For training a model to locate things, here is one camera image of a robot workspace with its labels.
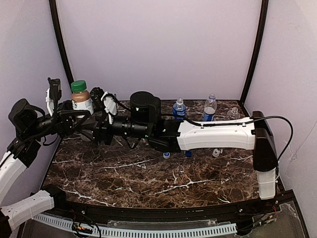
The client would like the Starbucks bottle green cap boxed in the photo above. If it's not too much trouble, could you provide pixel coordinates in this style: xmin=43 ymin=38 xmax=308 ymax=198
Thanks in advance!
xmin=70 ymin=79 xmax=95 ymax=116

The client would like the white Pocari bottle cap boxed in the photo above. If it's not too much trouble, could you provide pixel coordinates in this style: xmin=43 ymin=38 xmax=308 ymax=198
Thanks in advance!
xmin=163 ymin=152 xmax=170 ymax=159

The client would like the small blue label water bottle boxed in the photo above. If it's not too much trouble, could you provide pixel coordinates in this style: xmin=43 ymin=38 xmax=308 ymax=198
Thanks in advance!
xmin=172 ymin=98 xmax=186 ymax=120

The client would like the clear bottle without label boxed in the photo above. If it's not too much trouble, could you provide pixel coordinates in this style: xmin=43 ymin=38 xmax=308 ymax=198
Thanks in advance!
xmin=226 ymin=107 xmax=240 ymax=120

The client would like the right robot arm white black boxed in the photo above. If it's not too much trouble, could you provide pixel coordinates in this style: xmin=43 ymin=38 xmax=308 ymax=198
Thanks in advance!
xmin=90 ymin=88 xmax=278 ymax=200

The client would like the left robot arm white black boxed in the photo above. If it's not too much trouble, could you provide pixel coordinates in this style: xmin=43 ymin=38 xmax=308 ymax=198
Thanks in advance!
xmin=0 ymin=99 xmax=91 ymax=238

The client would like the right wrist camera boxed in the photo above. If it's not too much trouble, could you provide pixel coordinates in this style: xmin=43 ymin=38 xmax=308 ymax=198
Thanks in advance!
xmin=90 ymin=87 xmax=117 ymax=124

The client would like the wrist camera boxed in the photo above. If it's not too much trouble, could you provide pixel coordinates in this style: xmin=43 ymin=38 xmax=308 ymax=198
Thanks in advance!
xmin=90 ymin=87 xmax=117 ymax=124
xmin=46 ymin=77 xmax=61 ymax=116

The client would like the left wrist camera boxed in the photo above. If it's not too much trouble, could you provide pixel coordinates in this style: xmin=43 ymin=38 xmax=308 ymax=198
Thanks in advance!
xmin=46 ymin=77 xmax=61 ymax=116

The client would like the black front rail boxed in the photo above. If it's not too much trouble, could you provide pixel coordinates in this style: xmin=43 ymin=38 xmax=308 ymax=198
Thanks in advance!
xmin=44 ymin=198 xmax=273 ymax=225

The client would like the white slotted cable duct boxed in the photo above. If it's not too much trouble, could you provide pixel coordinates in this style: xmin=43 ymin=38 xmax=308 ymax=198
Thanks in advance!
xmin=33 ymin=214 xmax=237 ymax=238

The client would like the left black frame post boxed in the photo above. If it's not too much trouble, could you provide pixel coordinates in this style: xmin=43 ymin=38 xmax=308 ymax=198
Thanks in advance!
xmin=49 ymin=0 xmax=74 ymax=86

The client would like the black frame post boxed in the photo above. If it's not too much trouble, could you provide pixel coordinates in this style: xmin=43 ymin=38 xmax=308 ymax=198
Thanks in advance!
xmin=49 ymin=0 xmax=74 ymax=86
xmin=239 ymin=0 xmax=269 ymax=105

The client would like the right black frame post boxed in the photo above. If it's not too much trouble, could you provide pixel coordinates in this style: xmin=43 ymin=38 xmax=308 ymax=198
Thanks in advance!
xmin=239 ymin=0 xmax=269 ymax=105

